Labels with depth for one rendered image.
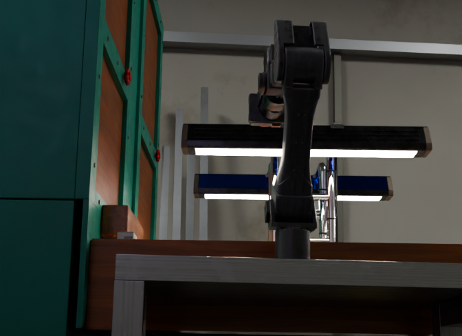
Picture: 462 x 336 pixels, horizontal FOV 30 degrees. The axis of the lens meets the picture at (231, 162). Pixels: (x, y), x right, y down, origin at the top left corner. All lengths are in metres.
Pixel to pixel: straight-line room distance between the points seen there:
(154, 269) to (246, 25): 3.82
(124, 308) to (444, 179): 3.84
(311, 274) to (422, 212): 3.62
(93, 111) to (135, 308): 0.64
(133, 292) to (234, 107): 3.62
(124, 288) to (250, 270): 0.19
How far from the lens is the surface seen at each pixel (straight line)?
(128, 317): 1.31
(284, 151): 1.52
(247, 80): 4.94
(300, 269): 1.33
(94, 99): 1.85
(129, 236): 1.84
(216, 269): 1.32
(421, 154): 2.21
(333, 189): 2.31
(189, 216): 4.35
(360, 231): 4.83
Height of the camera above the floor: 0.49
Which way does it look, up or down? 14 degrees up
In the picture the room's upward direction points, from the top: 1 degrees clockwise
